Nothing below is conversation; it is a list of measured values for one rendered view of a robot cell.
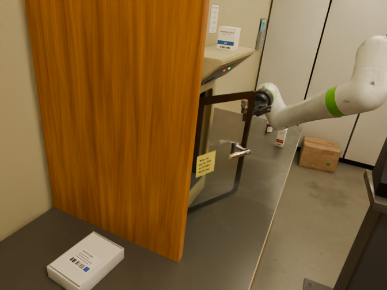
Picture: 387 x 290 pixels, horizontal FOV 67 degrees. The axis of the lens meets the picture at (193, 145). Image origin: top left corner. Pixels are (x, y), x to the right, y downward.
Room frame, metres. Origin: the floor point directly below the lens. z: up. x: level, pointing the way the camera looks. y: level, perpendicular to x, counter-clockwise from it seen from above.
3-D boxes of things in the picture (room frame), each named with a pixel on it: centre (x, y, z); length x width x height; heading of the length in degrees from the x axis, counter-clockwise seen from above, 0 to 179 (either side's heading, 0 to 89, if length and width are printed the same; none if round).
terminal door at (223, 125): (0.83, -0.07, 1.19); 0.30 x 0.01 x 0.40; 131
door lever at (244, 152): (0.86, -0.14, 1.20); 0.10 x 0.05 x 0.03; 131
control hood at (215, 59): (0.85, -0.05, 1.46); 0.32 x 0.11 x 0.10; 158
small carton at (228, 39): (0.89, -0.07, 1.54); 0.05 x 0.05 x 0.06; 70
